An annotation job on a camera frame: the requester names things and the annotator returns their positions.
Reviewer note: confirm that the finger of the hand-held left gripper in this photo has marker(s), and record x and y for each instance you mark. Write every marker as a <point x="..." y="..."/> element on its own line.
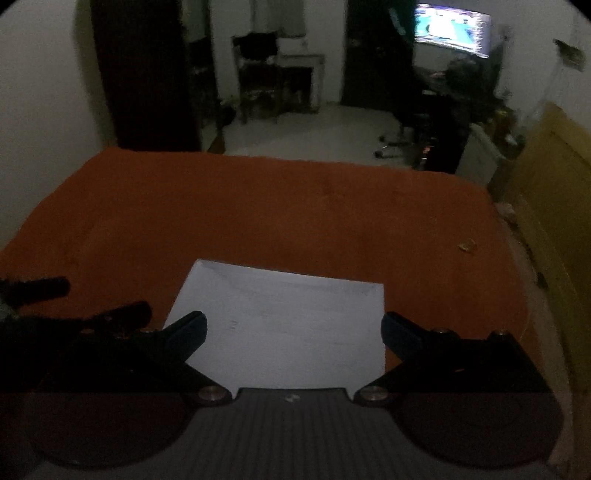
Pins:
<point x="122" y="314"/>
<point x="44" y="287"/>

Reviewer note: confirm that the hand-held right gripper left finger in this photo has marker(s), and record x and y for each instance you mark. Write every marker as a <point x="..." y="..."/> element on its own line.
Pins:
<point x="187" y="333"/>

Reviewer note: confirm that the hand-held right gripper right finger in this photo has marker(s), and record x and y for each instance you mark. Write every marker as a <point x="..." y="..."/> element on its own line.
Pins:
<point x="396" y="333"/>

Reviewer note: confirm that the small gold object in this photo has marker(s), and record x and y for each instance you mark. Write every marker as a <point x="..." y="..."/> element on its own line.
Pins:
<point x="468" y="245"/>

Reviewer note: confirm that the orange blanket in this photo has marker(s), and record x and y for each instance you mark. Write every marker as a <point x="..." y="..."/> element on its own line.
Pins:
<point x="277" y="207"/>

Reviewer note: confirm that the white box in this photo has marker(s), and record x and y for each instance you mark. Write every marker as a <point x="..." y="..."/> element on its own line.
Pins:
<point x="482" y="154"/>

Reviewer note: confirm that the yellow wooden panel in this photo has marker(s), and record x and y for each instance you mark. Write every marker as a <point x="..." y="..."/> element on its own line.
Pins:
<point x="554" y="207"/>

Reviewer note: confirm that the dark door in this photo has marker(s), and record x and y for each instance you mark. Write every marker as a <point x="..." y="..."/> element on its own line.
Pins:
<point x="143" y="74"/>

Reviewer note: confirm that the black office chair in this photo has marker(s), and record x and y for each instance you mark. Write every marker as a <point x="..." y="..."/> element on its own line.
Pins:
<point x="411" y="92"/>

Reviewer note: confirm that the wooden chair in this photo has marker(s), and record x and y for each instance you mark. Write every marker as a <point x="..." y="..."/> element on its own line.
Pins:
<point x="258" y="78"/>

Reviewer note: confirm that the white side table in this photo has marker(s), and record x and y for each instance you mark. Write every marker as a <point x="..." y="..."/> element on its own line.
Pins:
<point x="302" y="74"/>

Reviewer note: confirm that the lit monitor screen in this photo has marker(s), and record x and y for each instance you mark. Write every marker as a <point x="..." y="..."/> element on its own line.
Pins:
<point x="452" y="27"/>

